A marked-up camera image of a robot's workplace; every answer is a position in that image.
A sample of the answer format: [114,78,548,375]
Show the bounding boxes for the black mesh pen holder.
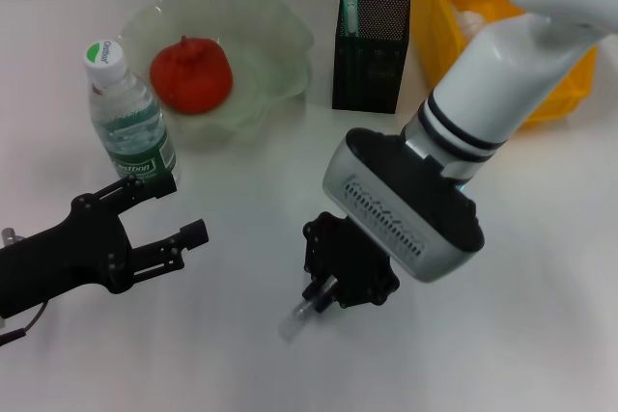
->
[331,0,411,115]

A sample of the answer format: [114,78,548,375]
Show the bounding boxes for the left wrist cable with plug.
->
[0,299,49,347]

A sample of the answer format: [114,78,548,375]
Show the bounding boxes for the green utility knife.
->
[340,0,361,42]

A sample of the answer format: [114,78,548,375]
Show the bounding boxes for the yellow plastic bin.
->
[408,0,599,133]

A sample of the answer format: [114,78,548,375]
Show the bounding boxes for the white paper ball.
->
[452,6,490,42]

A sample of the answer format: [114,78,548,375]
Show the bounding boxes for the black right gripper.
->
[302,211,401,313]

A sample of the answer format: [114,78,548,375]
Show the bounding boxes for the gray pen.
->
[278,276,338,341]

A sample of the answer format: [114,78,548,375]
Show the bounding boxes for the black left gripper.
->
[0,173,210,319]

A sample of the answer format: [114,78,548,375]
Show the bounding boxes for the green glass fruit plate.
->
[118,0,315,151]

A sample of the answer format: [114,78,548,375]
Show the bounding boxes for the clear bottle with green label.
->
[82,40,180,187]

